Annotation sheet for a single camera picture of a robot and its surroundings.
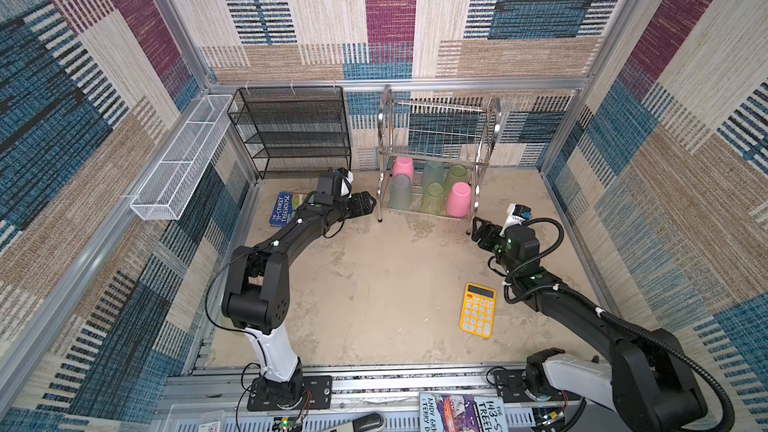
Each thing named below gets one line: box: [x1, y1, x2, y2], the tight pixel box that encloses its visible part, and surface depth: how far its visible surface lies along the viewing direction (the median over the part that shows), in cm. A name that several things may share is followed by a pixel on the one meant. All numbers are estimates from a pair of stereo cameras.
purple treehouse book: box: [419, 392, 509, 432], surface depth 70 cm
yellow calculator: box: [459, 282, 497, 339], surface depth 86 cm
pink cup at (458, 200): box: [447, 182, 471, 218], surface depth 98 cm
